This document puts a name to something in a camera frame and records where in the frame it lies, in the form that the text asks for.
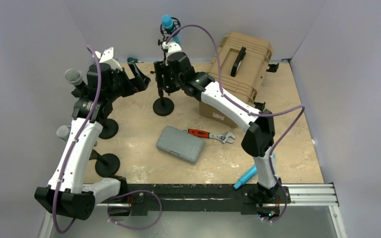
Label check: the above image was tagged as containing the black mic stand rear left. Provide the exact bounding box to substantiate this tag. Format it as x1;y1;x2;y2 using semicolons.
99;119;119;139

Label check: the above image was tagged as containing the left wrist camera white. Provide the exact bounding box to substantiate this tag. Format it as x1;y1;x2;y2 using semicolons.
99;47;124;71

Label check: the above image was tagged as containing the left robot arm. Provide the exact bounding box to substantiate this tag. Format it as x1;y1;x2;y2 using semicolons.
34;62;150;220

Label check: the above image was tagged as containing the silver microphone front left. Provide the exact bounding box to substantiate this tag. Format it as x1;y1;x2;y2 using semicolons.
56;125;71;142

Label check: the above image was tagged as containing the green-handled screwdriver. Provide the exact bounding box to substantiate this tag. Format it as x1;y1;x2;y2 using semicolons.
127;57;143;63

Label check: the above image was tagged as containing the red-handled adjustable wrench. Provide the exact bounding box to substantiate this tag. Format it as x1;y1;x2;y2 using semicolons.
183;128;236;144

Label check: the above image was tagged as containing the black round-base shock mount stand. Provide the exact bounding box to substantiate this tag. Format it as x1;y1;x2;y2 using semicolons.
152;88;174;117

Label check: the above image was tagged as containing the blue microphone with pink band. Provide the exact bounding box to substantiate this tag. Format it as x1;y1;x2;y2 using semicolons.
233;155;276;189

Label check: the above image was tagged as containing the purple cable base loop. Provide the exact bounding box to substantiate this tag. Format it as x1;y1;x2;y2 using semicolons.
107;190;164;231

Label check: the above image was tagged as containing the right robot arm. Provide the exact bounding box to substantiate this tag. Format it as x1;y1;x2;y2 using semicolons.
153;52;280;202

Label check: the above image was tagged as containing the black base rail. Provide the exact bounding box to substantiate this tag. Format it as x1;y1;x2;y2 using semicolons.
106;183;291;218

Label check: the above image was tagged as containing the grey plastic case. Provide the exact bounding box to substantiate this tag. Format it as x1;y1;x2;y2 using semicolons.
156;126;204;164

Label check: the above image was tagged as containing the tan plastic tool case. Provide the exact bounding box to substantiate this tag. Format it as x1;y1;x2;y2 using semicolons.
199;31;273;128

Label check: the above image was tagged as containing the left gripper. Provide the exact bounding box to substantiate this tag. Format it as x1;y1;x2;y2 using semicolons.
106;61;149;102

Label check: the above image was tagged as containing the black mic stand front left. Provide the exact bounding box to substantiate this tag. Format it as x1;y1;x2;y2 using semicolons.
89;150;121;178

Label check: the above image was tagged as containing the black mic stand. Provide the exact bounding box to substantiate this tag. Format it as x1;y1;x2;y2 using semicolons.
99;119;119;139
89;150;121;178

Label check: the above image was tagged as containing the black tripod shock mount stand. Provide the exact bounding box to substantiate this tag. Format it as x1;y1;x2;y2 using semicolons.
158;15;182;65

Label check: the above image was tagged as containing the black microphone silver grille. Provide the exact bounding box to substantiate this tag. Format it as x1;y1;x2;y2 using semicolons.
64;68;87;98

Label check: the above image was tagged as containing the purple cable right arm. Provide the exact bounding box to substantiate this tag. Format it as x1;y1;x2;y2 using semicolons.
166;24;306;184

